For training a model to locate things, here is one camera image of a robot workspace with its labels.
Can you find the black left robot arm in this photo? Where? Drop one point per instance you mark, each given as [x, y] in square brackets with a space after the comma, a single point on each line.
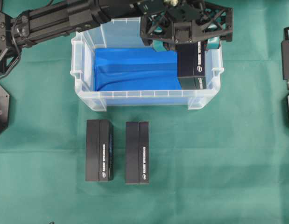
[53, 20]

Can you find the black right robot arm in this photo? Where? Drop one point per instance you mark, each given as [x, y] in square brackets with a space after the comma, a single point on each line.
[285, 56]

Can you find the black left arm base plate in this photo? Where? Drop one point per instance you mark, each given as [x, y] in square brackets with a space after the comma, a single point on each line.
[4, 109]

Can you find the black box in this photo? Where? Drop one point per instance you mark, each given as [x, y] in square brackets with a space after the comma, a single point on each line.
[191, 66]
[137, 153]
[99, 161]

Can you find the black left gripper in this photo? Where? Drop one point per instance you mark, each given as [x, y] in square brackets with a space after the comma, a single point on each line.
[176, 22]

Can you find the blue sheet in case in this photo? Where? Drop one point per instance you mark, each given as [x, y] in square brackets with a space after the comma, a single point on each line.
[135, 69]

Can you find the clear plastic storage case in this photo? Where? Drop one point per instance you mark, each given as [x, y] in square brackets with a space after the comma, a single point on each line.
[124, 34]

